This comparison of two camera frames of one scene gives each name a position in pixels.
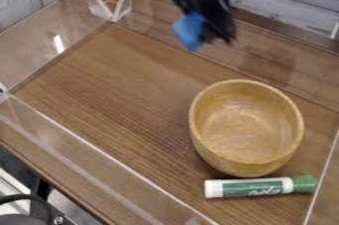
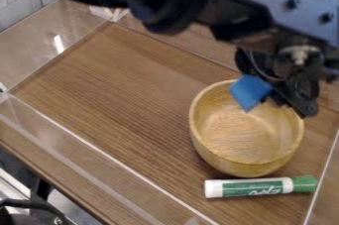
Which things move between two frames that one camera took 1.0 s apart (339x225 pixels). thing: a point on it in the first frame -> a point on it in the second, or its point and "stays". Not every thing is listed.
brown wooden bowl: (247, 127) stays
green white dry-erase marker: (259, 186) stays
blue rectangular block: (189, 29) -> (250, 89)
